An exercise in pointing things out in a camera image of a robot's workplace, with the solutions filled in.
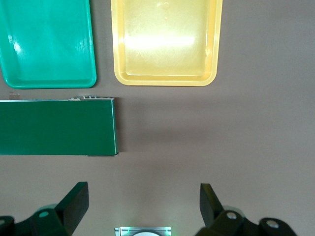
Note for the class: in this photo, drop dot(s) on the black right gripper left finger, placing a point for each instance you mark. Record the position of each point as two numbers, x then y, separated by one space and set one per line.
71 209

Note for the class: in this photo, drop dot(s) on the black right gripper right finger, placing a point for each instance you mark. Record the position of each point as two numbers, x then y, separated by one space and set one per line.
216 221

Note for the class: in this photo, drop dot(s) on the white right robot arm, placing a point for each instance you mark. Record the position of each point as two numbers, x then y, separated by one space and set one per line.
144 234

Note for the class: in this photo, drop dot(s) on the green conveyor belt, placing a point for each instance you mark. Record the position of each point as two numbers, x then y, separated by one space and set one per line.
56 127

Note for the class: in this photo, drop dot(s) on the brown tape piece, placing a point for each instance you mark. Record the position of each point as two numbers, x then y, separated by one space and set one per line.
14 95

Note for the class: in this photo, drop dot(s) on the green plastic tray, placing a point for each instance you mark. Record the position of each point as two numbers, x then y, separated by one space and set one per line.
49 44

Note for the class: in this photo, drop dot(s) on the yellow plastic tray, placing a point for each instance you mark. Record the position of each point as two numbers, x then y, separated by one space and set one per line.
167 49

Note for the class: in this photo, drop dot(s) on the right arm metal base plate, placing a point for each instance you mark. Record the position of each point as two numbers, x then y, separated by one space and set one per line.
123 231

